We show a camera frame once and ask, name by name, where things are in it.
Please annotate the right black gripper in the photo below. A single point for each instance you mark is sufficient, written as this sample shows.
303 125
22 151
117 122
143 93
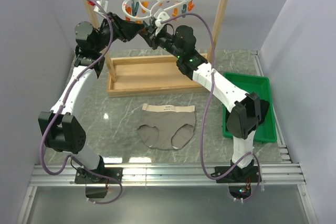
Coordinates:
146 35

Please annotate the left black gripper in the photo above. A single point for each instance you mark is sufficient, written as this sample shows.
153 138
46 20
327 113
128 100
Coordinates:
126 30

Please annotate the taupe underwear beige waistband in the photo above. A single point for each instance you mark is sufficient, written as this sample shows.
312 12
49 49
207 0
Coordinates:
166 127

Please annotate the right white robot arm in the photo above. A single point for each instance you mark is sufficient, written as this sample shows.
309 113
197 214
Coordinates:
244 108

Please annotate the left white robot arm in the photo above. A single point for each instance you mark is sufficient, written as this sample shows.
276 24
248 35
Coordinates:
60 128

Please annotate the orange clip back left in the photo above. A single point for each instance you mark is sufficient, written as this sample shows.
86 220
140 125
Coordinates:
128 10

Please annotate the orange clip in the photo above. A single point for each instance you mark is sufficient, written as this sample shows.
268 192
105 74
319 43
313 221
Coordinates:
128 10
190 6

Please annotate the teal clip back left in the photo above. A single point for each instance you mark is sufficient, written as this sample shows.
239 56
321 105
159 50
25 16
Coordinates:
134 7

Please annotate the teal clip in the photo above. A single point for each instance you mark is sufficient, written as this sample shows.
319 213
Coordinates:
134 7
184 9

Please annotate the teal clip front right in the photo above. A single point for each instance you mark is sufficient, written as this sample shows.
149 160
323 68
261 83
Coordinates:
184 9

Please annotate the orange clip far right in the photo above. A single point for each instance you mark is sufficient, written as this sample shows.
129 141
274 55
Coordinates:
190 6

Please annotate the black garment in bin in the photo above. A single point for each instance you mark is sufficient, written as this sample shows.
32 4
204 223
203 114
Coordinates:
264 107

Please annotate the green plastic bin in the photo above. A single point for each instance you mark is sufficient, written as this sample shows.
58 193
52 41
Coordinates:
266 132

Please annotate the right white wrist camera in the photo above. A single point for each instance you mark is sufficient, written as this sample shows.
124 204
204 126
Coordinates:
159 22

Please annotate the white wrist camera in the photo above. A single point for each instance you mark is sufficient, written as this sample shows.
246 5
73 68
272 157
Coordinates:
159 22
102 3

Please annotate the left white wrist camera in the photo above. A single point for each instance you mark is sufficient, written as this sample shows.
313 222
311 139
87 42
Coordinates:
102 3

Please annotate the wooden hanging rack frame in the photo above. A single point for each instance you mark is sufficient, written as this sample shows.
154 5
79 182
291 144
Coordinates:
151 75

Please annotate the aluminium mounting rail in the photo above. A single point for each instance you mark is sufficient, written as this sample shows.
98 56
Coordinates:
180 174

